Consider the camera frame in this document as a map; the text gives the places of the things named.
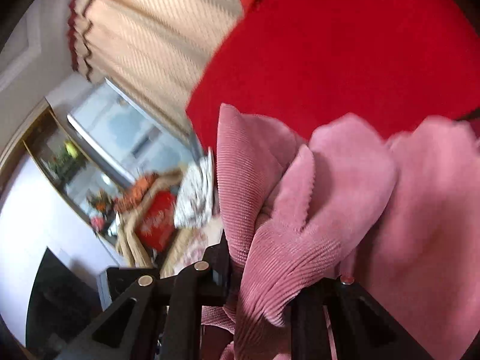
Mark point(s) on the wooden display shelf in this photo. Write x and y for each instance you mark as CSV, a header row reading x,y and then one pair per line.
x,y
76,178

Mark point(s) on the white crackle pattern pillow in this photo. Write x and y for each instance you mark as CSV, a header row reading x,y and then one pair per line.
x,y
195,198

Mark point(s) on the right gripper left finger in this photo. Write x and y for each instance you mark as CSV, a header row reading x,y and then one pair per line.
x,y
158,319

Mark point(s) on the orange black patterned cloth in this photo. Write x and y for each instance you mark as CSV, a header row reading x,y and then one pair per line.
x,y
132,197

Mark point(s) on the red gift box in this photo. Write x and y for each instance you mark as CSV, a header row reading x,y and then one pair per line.
x,y
157,225

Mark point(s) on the floral plush seat blanket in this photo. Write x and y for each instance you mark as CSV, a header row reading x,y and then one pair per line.
x,y
190,245

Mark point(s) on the beige dotted curtain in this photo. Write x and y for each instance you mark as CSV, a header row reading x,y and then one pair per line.
x,y
154,50

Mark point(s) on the pink corduroy zip jacket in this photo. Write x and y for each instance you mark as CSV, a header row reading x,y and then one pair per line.
x,y
401,215

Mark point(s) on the red sofa throw blanket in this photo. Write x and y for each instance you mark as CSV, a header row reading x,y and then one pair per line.
x,y
308,62

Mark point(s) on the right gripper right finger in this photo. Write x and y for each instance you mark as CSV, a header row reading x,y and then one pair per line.
x,y
339,319

